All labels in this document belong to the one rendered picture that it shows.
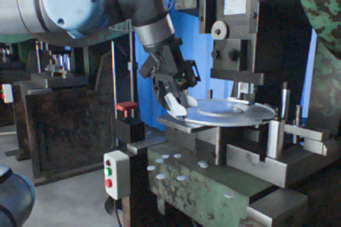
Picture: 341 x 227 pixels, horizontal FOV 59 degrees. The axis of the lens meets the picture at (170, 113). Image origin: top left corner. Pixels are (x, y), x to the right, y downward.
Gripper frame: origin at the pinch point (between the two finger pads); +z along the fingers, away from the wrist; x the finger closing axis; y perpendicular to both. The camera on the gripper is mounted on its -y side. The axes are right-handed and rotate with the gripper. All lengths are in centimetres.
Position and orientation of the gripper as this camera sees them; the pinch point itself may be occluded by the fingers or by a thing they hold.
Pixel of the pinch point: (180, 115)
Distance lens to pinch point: 73.9
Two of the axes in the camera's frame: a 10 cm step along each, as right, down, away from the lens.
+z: 3.2, 8.1, 4.9
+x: 6.9, -5.6, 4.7
